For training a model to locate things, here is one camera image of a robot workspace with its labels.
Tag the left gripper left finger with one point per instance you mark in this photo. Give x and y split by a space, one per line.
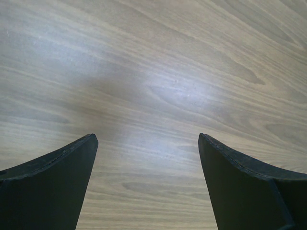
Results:
47 193

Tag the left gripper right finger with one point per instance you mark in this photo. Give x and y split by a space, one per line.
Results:
248 194

